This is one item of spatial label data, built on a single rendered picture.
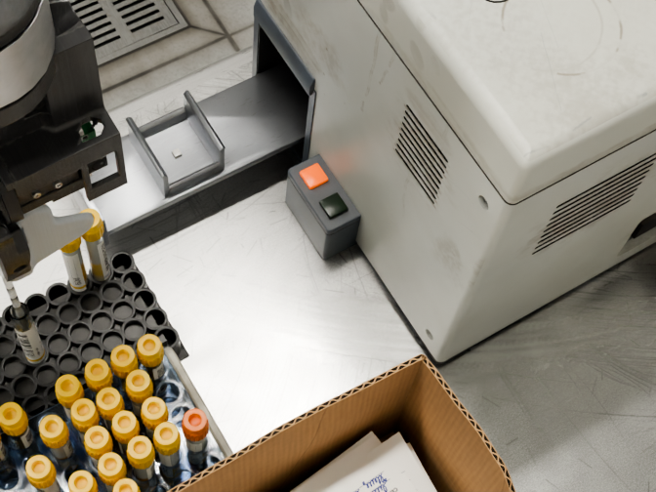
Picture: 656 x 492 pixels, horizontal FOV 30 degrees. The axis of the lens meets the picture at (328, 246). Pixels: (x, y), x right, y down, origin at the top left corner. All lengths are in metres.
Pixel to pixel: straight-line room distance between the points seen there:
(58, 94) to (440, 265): 0.31
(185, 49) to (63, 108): 1.49
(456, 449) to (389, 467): 0.05
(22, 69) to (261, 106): 0.43
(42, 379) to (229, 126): 0.23
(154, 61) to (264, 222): 1.16
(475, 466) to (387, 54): 0.26
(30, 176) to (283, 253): 0.36
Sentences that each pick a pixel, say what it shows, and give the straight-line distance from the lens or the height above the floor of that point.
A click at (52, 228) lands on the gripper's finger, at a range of 0.69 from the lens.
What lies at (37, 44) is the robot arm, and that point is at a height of 1.28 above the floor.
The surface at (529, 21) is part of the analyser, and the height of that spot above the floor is 1.17.
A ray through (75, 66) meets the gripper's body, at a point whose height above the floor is 1.23.
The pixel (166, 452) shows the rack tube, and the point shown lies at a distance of 0.77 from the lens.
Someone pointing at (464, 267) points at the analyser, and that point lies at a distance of 0.77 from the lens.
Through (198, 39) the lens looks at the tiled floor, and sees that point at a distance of 2.10.
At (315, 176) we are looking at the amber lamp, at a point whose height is 0.93.
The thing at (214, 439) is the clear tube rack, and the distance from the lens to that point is 0.81.
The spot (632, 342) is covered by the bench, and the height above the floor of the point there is 0.87.
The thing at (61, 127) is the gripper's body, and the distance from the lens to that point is 0.62.
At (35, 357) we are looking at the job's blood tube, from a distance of 0.87.
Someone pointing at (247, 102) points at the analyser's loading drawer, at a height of 0.91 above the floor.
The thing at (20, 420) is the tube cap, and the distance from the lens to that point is 0.77.
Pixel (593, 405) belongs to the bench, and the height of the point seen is 0.88.
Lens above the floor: 1.72
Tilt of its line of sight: 64 degrees down
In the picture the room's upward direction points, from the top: 10 degrees clockwise
